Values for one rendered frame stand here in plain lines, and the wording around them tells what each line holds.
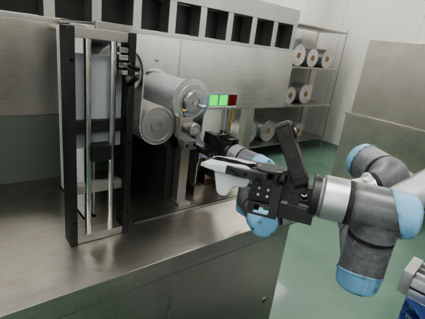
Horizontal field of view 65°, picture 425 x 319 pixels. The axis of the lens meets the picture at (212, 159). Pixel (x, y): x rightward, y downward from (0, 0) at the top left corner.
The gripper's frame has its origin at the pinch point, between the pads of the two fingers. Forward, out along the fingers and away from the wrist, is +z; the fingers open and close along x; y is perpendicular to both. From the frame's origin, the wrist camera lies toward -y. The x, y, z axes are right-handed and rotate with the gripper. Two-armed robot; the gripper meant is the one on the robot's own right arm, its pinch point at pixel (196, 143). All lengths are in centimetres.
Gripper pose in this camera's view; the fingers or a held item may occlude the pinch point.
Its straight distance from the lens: 122.2
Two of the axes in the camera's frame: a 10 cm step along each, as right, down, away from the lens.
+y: 1.2, -9.4, -3.3
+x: -7.8, 1.2, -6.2
